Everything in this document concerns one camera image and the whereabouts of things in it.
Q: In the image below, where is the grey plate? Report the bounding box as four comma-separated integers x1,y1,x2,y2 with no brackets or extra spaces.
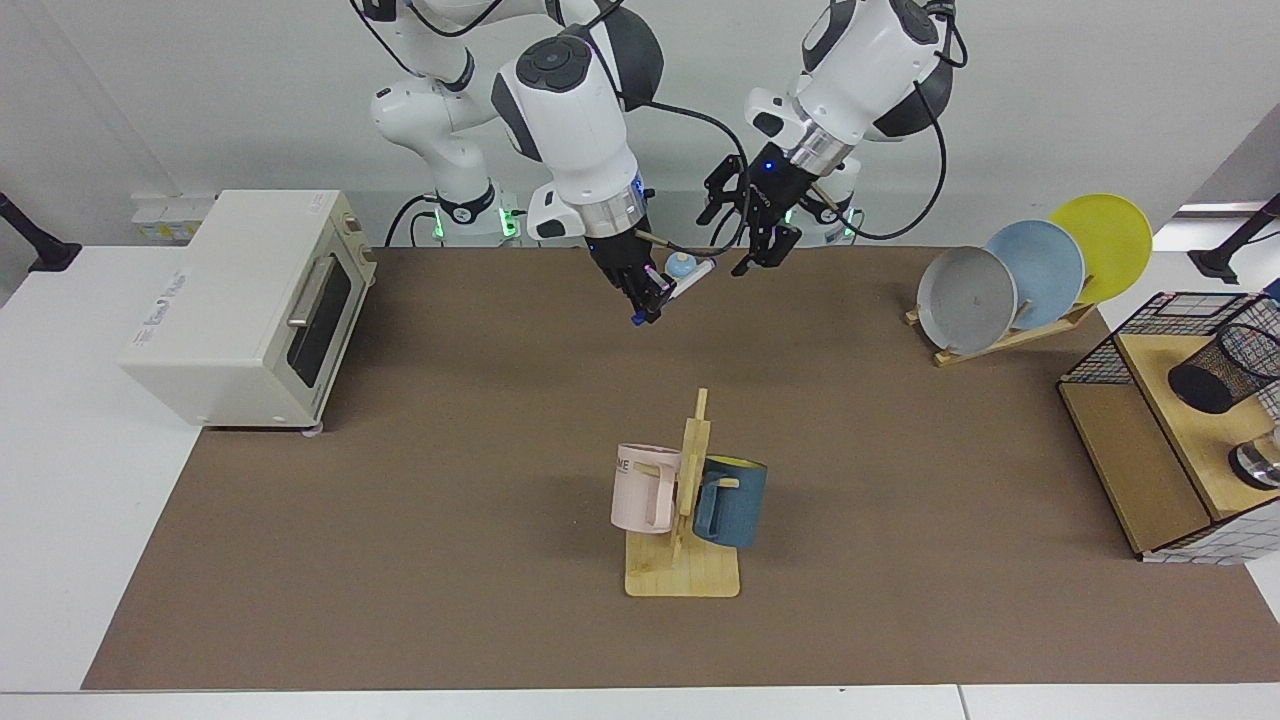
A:
917,246,1019,356

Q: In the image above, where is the pale toaster oven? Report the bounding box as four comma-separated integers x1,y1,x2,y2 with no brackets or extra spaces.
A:
118,190,379,438

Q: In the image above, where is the wooden plate rack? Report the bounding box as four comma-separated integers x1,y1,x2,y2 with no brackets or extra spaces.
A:
905,300,1098,368

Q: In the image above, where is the yellow plate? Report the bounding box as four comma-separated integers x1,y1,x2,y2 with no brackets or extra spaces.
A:
1048,193,1154,306

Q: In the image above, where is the light blue plate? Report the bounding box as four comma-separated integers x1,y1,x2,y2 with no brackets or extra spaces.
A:
985,219,1086,331

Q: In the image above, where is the wooden cup stand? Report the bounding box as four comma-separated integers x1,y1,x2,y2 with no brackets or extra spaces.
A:
625,388,742,599

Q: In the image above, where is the white wall socket strip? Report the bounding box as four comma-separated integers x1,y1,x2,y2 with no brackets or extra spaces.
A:
132,195,216,244

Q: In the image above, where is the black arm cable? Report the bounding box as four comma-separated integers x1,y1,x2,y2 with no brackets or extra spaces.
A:
635,95,751,256
838,0,969,243

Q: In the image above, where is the white marker with blue cap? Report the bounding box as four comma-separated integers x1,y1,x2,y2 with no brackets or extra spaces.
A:
630,258,719,327

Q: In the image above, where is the pink mug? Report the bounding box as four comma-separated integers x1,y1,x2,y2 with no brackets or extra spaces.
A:
611,443,684,535

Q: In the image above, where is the brown table cloth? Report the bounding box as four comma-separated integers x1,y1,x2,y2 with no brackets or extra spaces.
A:
82,247,1280,691

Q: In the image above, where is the black clamp stand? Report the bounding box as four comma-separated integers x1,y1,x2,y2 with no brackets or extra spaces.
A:
1188,195,1280,284
0,192,83,273

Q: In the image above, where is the dark blue mug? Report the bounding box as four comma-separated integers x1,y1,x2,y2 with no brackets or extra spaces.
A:
692,455,769,549

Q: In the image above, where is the black mesh pen holder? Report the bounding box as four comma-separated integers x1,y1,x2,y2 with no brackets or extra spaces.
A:
1168,322,1280,416

